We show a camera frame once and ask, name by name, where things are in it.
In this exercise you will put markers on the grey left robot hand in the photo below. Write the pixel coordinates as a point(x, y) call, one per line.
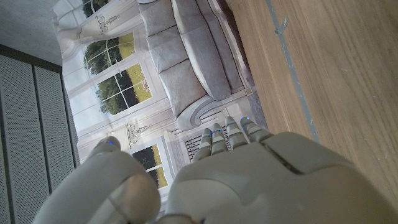
point(264, 180)

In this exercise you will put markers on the grey tape outline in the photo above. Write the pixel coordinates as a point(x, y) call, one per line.
point(292, 68)

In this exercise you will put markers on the printed living room backdrop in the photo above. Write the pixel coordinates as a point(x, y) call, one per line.
point(130, 77)

